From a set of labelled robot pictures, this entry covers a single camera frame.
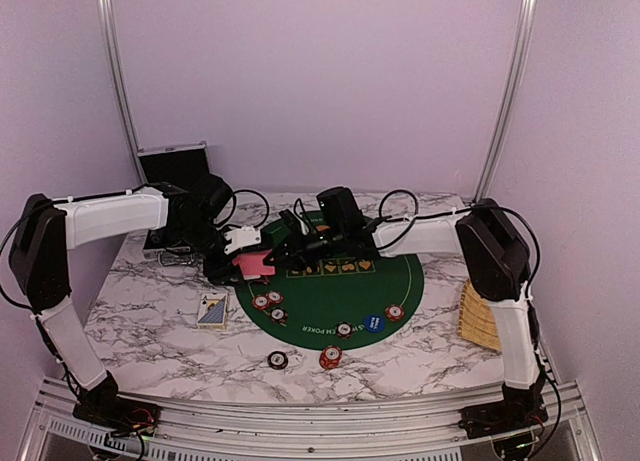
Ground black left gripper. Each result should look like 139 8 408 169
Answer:
173 217 245 287

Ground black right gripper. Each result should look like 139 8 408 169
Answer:
264 225 346 273

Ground red playing card deck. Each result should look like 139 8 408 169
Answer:
233 251 276 281

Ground red chips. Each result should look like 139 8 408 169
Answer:
252 291 284 311
385 305 405 322

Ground blue small blind button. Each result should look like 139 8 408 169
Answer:
363 315 386 333

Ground red five chip stack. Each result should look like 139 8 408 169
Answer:
319 346 342 370

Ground black hundred chip stack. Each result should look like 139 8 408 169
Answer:
267 351 288 370

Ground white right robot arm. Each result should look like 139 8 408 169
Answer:
265 186 546 438

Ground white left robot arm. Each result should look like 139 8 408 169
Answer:
8 174 261 427

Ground aluminium poker case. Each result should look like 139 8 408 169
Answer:
137 141 210 267

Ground round green poker mat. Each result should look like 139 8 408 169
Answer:
233 210 426 351

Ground woven bamboo basket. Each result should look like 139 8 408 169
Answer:
458 279 501 352

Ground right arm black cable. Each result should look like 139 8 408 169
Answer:
292 188 544 292

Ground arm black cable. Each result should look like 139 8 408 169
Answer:
0 185 271 312
292 188 544 292

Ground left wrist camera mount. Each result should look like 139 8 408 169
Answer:
223 226 261 255

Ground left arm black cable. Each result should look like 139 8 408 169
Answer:
0 185 271 312

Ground aluminium frame post left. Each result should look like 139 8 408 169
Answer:
97 0 139 159

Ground aluminium frame post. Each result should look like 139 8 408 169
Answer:
97 0 139 159
472 0 538 201

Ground aluminium front rail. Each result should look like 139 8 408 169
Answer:
13 378 604 460

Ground aluminium frame post right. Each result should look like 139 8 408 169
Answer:
472 0 538 201

